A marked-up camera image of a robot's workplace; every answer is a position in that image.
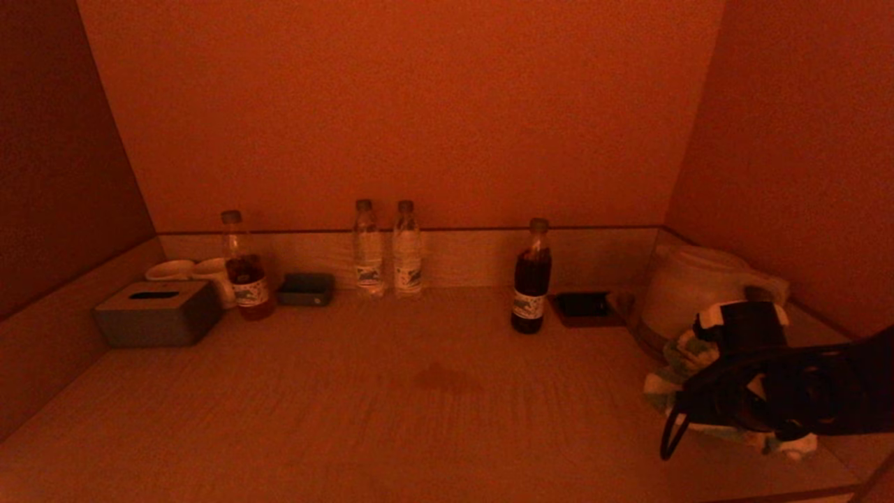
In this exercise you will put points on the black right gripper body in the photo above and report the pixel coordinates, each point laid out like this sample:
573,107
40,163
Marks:
726,398

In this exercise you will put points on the green white striped towel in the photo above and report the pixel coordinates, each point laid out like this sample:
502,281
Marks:
681,356

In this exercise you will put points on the right robot arm red black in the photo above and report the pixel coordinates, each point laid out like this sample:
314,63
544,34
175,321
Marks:
838,388

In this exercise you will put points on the white electric kettle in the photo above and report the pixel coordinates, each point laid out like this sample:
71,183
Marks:
681,286

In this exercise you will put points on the brown square coaster tray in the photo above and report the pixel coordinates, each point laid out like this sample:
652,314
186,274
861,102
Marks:
583,321

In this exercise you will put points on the small black box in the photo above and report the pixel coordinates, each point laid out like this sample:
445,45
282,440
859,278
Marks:
581,304

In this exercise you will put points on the full dark tea bottle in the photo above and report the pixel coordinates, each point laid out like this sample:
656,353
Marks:
530,285

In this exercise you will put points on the clear water bottle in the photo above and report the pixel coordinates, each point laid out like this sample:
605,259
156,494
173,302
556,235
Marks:
368,264
408,264

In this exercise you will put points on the small blue plastic tray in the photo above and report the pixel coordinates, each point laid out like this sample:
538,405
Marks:
306,290

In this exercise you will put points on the half-full amber tea bottle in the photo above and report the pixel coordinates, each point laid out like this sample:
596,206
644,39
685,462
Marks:
249,288

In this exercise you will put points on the white ceramic cup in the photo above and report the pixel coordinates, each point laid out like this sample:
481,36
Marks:
170,270

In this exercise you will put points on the grey-blue tissue box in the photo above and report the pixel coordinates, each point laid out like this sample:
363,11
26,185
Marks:
158,320

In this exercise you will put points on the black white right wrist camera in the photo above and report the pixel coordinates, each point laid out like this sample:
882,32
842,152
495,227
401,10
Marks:
747,325

